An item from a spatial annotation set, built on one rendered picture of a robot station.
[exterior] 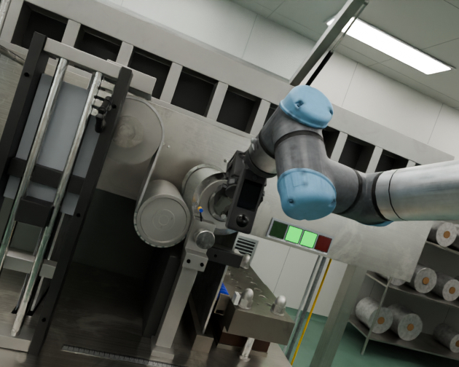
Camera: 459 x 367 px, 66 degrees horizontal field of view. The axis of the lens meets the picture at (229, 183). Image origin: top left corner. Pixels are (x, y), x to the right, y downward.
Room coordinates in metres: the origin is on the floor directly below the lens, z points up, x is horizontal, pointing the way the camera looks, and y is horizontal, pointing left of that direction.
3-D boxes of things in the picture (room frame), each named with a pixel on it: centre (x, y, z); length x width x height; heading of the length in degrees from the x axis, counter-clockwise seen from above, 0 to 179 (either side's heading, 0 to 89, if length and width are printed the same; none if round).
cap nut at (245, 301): (0.84, -0.13, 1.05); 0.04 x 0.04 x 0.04
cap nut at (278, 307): (0.87, -0.22, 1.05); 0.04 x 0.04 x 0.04
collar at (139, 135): (0.72, 0.23, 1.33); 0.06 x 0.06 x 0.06; 15
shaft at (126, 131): (0.67, 0.22, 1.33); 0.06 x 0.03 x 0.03; 15
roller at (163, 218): (0.90, 0.14, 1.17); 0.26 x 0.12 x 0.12; 15
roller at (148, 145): (0.87, 0.27, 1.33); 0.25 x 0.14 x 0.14; 15
